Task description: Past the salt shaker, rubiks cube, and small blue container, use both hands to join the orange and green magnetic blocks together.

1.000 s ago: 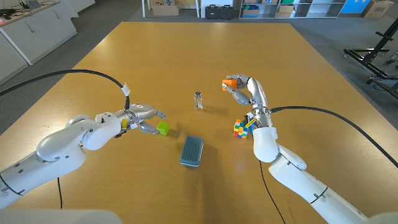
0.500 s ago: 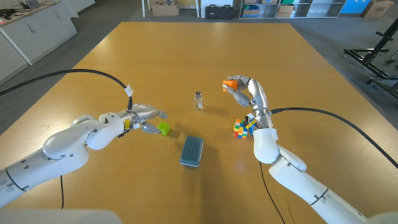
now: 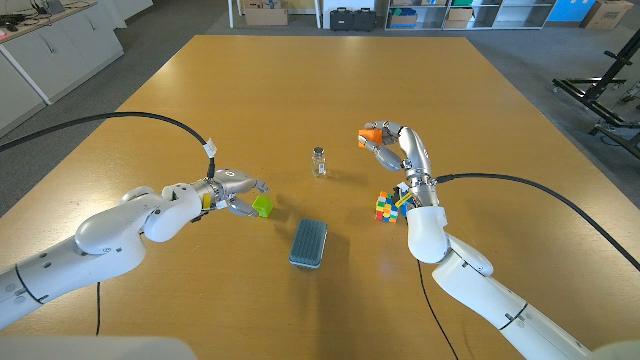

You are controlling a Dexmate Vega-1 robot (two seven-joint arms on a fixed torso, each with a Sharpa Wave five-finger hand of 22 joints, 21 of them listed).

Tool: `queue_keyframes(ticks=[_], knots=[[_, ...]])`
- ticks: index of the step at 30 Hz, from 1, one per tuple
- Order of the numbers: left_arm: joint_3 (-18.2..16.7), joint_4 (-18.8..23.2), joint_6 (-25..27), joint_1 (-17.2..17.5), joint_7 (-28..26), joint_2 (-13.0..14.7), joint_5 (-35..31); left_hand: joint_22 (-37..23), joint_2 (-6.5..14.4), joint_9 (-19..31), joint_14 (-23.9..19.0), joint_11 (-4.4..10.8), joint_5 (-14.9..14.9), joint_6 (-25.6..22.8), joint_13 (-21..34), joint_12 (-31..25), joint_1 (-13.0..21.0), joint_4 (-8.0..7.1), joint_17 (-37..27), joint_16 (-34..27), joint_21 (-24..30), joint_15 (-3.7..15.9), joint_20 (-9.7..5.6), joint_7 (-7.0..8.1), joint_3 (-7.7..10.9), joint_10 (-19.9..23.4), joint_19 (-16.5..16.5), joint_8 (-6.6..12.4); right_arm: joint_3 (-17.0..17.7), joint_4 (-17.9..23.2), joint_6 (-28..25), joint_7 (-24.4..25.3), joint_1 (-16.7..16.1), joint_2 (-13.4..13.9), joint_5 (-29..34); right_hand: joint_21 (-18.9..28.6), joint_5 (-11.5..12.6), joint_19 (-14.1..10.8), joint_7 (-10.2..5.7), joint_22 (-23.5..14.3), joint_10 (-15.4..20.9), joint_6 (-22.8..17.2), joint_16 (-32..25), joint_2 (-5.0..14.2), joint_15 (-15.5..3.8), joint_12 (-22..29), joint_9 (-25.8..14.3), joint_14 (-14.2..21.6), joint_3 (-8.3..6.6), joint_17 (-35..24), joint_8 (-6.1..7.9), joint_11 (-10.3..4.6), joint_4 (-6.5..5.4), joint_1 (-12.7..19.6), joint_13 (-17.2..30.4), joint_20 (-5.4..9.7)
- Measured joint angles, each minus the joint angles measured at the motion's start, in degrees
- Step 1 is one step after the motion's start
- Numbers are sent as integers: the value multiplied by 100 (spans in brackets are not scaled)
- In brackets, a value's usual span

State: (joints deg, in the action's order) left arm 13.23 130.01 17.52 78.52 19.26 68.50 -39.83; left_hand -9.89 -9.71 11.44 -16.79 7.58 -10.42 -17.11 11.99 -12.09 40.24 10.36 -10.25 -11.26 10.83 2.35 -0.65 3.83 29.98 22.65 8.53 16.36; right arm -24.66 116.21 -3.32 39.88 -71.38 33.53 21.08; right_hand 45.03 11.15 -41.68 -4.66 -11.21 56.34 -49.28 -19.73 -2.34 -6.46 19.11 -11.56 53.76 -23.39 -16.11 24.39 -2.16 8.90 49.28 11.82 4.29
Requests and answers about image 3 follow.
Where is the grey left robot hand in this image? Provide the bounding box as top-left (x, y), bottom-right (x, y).
top-left (207, 168), bottom-right (272, 219)

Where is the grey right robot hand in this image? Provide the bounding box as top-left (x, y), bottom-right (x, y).
top-left (357, 119), bottom-right (433, 181)

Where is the green magnetic block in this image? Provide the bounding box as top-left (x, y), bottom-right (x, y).
top-left (251, 195), bottom-right (275, 219)

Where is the orange magnetic block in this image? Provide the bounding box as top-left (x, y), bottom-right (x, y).
top-left (357, 128), bottom-right (384, 149)

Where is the multicoloured rubiks cube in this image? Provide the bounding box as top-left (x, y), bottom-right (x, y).
top-left (374, 191), bottom-right (401, 224)

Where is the glass salt shaker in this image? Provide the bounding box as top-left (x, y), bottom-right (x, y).
top-left (311, 146), bottom-right (328, 178)

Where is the blue-grey sponge block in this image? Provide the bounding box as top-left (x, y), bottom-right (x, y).
top-left (287, 217), bottom-right (329, 271)

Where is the black hard case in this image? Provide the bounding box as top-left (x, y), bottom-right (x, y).
top-left (352, 6), bottom-right (377, 32)
top-left (329, 6), bottom-right (354, 32)

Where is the small cardboard box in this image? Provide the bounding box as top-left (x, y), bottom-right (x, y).
top-left (443, 7), bottom-right (474, 30)

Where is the white shelf unit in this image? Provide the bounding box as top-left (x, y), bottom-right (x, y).
top-left (384, 0), bottom-right (557, 31)

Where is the large cardboard box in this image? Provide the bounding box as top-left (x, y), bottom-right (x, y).
top-left (243, 3), bottom-right (290, 27)

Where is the blue panel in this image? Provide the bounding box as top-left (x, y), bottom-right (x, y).
top-left (547, 0), bottom-right (597, 23)

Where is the black metal stand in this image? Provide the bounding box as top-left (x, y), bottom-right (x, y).
top-left (552, 29), bottom-right (640, 161)

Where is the white cabinet row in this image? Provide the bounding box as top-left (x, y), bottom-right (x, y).
top-left (0, 0), bottom-right (125, 139)

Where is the printed cardboard box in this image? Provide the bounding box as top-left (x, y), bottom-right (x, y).
top-left (581, 0), bottom-right (635, 30)

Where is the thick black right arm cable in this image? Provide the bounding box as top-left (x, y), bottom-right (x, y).
top-left (433, 172), bottom-right (640, 274)

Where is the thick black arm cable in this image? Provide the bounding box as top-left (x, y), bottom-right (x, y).
top-left (433, 172), bottom-right (640, 274)
top-left (0, 111), bottom-right (220, 180)

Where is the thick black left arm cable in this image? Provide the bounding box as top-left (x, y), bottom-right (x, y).
top-left (0, 111), bottom-right (220, 180)

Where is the white table frame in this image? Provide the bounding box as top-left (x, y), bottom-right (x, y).
top-left (227, 0), bottom-right (322, 30)

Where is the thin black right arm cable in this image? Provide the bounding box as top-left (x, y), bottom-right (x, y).
top-left (416, 258), bottom-right (460, 360)

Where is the black cable tangle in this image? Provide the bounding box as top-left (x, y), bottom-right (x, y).
top-left (0, 13), bottom-right (32, 32)

